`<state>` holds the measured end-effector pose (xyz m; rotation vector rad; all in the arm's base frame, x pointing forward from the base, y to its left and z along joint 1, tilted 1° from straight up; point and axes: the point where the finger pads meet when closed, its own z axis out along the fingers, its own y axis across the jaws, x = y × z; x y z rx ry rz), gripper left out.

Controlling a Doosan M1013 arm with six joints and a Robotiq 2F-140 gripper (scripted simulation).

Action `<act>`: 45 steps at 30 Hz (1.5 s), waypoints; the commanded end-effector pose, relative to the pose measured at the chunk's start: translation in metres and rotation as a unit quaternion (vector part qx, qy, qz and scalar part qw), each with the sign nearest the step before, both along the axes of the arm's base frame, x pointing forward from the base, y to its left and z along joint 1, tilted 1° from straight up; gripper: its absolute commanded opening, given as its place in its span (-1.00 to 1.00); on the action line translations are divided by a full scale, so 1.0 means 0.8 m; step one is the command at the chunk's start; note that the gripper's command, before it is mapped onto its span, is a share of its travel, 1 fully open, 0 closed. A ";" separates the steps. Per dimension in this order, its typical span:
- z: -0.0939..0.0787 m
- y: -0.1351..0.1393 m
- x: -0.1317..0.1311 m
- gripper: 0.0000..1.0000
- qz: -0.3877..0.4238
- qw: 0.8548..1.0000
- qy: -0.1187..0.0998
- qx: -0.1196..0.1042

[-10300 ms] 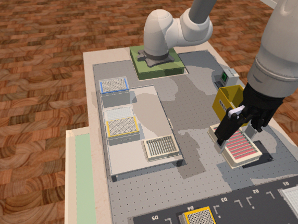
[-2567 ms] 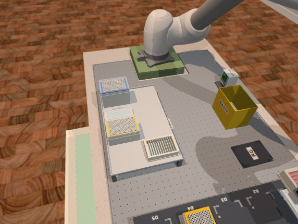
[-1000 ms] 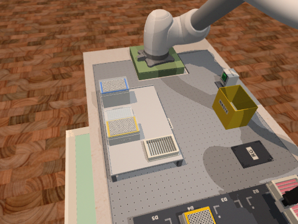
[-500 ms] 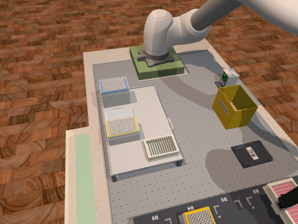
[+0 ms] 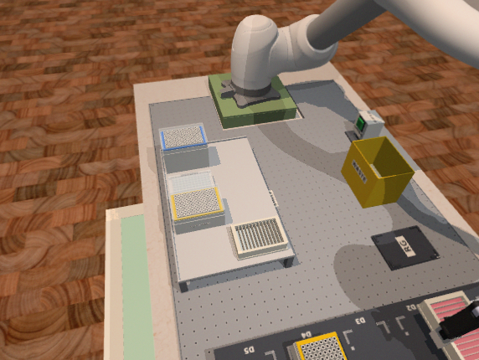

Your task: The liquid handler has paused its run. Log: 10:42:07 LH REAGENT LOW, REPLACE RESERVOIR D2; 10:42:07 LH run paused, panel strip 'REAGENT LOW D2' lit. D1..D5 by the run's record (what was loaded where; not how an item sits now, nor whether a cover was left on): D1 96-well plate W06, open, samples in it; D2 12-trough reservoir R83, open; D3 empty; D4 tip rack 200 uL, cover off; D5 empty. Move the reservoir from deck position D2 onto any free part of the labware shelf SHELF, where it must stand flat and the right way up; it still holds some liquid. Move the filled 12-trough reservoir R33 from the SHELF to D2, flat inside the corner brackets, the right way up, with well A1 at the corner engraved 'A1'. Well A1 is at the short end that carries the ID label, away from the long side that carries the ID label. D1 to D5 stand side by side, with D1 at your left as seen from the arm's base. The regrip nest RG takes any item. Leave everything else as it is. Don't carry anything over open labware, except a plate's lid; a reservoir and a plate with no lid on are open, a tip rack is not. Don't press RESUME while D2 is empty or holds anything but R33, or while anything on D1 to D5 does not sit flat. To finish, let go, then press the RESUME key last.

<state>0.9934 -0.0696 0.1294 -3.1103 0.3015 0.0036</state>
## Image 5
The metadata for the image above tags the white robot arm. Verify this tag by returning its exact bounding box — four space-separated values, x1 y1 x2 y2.
219 0 479 109

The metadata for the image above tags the dark grey square pad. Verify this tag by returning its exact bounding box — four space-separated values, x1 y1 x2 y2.
371 225 440 270

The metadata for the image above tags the yellow tip rack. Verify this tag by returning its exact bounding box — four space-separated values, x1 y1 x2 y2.
290 332 347 360

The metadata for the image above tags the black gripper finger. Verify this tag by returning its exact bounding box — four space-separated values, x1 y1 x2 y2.
429 301 479 349

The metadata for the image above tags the cream trough reservoir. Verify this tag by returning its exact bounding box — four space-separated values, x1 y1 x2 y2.
230 215 288 261

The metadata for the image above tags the white flat shelf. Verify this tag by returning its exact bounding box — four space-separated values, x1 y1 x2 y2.
160 136 295 293

